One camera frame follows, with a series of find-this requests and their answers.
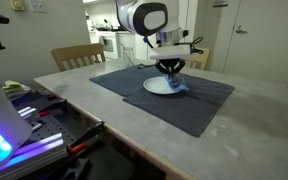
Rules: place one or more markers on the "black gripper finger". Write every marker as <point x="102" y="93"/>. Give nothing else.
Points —
<point x="168" y="78"/>
<point x="174" y="77"/>

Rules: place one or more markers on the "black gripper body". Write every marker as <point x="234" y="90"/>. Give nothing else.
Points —
<point x="170" y="66"/>

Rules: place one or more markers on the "blue towel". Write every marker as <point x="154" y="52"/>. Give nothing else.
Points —
<point x="178" y="86"/>

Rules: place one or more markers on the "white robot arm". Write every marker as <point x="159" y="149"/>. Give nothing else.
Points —
<point x="158" y="22"/>

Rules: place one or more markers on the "white round plate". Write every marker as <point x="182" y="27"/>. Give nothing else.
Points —
<point x="159" y="85"/>

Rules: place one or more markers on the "small dark utensil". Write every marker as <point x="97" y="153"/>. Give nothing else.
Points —
<point x="144" y="66"/>

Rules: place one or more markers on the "dark grey mat near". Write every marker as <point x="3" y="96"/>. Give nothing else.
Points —
<point x="192" y="110"/>

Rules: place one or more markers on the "dark grey mat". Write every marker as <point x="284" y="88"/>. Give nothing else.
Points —
<point x="192" y="110"/>
<point x="126" y="81"/>

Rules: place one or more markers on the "clear glass jar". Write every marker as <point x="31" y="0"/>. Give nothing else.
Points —
<point x="128" y="57"/>

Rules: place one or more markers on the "dark grey mat far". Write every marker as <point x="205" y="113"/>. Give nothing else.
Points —
<point x="126" y="81"/>

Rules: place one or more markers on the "white stove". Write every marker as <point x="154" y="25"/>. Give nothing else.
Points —
<point x="109" y="41"/>

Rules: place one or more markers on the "black orange clamp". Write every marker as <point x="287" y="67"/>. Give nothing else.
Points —
<point x="80" y="143"/>

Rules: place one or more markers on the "yellow green cloth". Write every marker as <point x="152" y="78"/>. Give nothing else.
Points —
<point x="11" y="86"/>

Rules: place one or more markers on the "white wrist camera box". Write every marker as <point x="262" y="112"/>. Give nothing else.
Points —
<point x="169" y="52"/>

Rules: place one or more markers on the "silver door handle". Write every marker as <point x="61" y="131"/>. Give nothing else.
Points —
<point x="239" y="30"/>

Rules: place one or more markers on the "wall light switch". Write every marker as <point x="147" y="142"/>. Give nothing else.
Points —
<point x="37" y="6"/>

